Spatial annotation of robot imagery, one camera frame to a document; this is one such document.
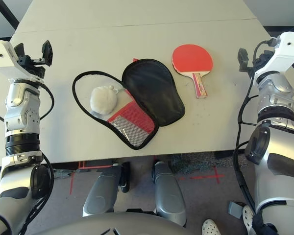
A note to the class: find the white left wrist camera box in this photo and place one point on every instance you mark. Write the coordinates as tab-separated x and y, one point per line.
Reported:
5	58

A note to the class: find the grey robot leg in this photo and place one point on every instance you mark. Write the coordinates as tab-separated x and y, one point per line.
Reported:
100	193
167	195

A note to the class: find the black frame beam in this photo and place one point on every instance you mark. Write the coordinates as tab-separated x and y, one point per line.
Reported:
7	13

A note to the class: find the grey robot torso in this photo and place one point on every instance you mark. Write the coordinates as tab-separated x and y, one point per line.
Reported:
100	225

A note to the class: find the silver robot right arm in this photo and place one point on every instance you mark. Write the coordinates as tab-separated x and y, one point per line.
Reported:
276	102

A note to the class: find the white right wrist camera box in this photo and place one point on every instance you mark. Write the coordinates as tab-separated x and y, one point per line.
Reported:
286	49

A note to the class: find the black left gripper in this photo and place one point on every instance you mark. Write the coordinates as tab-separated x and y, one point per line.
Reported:
33	66

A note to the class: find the white perforated shoe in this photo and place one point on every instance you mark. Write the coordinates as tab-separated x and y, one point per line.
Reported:
210	227
248	218

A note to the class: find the grey robot right leg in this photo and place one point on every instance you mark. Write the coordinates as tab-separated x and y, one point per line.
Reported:
167	195

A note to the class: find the small grey box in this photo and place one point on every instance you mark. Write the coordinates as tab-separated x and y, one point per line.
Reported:
236	210

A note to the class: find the dark speckled floor mat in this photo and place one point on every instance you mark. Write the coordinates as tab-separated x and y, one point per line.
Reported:
198	161

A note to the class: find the grey robot left leg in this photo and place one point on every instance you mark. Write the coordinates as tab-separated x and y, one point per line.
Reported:
100	193

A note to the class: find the red and black paddle case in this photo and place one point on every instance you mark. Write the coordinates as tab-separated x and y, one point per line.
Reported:
152	90

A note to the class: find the red ping-pong paddle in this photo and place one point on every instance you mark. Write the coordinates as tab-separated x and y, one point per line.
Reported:
192	58

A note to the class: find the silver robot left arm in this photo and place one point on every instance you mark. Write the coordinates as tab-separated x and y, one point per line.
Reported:
17	117

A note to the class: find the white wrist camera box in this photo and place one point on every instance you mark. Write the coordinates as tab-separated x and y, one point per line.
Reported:
5	58
286	49

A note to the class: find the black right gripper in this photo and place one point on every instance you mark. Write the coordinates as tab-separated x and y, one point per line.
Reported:
259	60

